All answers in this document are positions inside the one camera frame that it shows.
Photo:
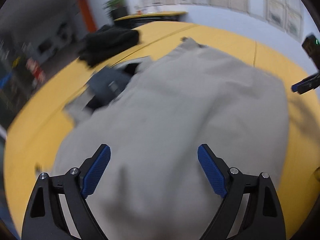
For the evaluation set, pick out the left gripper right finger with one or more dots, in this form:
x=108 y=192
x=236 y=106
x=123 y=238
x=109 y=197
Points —
x=263 y=218

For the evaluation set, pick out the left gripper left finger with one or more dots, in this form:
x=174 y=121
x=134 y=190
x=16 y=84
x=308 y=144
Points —
x=44 y=218

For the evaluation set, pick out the grey jacket with black panels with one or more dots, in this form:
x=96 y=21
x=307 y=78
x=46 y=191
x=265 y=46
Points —
x=153 y=186

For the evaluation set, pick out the red white sign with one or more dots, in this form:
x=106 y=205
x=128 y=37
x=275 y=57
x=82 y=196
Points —
x=35 y=69

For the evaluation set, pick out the yellow side table black legs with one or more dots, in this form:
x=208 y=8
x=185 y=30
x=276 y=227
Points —
x=133 y=21

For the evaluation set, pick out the black folded garment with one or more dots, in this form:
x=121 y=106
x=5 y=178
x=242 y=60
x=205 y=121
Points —
x=107 y=42

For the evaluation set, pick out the potted green plant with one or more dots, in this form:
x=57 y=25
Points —
x=116 y=9

